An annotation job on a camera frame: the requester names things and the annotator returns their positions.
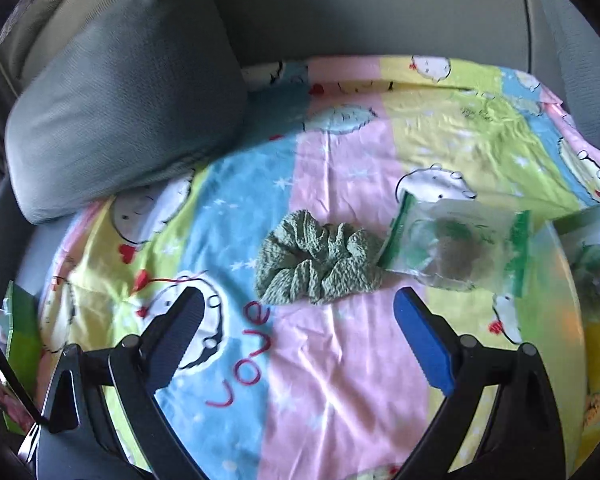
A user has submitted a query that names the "grey pillow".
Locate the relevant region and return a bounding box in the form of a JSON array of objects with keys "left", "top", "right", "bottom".
[{"left": 5, "top": 0, "right": 248, "bottom": 225}]

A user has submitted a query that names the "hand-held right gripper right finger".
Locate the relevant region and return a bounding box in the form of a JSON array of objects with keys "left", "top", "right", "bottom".
[{"left": 392, "top": 286, "right": 567, "bottom": 480}]

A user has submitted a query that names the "grey sofa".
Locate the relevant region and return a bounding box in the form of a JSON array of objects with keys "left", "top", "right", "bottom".
[{"left": 0, "top": 0, "right": 600, "bottom": 321}]

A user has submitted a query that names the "thin black cable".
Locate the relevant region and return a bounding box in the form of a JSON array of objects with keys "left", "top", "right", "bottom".
[{"left": 0, "top": 327, "right": 46, "bottom": 426}]

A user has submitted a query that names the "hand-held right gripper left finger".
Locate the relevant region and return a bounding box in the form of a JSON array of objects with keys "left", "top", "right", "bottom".
[{"left": 32, "top": 286, "right": 208, "bottom": 480}]

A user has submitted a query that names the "green tissue box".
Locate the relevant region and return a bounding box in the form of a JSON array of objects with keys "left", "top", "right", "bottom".
[{"left": 2, "top": 281, "right": 43, "bottom": 436}]

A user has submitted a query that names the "green scrunchie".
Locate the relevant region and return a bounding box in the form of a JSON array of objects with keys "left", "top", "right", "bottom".
[{"left": 255, "top": 210, "right": 387, "bottom": 307}]

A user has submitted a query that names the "beige cushion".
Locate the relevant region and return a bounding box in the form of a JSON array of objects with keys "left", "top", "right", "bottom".
[{"left": 0, "top": 0, "right": 153, "bottom": 93}]

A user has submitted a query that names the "printed pastel blanket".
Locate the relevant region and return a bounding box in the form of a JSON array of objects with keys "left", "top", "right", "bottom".
[{"left": 35, "top": 55, "right": 600, "bottom": 480}]

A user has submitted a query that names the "clear plastic bag green print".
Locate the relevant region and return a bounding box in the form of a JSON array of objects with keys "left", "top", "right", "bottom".
[
  {"left": 572, "top": 242, "right": 600, "bottom": 316},
  {"left": 377, "top": 191, "right": 531, "bottom": 297}
]

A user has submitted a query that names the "grey fuzzy cloth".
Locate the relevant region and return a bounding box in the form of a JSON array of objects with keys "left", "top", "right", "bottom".
[{"left": 0, "top": 20, "right": 28, "bottom": 64}]

